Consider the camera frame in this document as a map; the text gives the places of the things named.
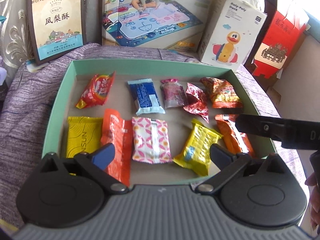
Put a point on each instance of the red paper gift bag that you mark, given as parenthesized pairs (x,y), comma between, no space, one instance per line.
(279,41)

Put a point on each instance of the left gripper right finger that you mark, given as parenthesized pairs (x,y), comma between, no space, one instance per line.
(230,166)

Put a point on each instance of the mint green cardboard box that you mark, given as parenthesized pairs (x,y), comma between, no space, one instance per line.
(79,73)

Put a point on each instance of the clear pink jelly pouch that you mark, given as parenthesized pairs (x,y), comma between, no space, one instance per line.
(174,94)

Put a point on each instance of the blue white biscuit packet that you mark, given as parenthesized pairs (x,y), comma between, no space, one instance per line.
(145,97)

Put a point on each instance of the red foil snack packet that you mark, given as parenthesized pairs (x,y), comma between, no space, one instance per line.
(197,102)

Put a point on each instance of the pink patterned white packet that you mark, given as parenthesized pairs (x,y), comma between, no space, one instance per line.
(151,141)

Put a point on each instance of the orange noodle snack bag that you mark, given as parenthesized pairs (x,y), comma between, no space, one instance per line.
(221,93)

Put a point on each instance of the person's right hand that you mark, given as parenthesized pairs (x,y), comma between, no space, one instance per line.
(311,181)

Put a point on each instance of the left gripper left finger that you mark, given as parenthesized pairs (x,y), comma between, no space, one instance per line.
(93,166)

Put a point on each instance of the yellow printed snack packet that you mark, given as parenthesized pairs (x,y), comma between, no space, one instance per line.
(195,154)

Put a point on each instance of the water doodle mat box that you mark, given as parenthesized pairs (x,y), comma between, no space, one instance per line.
(163,24)

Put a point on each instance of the yellow Winsun packet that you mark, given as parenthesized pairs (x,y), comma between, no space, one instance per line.
(84,134)

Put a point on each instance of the roly-poly duck toy box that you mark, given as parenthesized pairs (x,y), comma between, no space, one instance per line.
(230,33)

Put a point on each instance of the pineapple cake gift box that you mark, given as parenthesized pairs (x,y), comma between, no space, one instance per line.
(56,27)

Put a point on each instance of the red Skittles packet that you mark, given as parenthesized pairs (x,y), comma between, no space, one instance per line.
(97,90)

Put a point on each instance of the long orange silver snack packet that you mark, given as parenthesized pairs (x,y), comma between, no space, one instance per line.
(235,141)

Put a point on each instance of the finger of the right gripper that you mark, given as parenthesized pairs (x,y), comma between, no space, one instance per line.
(263,126)

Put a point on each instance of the orange-red snack packet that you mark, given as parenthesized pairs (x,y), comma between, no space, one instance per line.
(119,132)

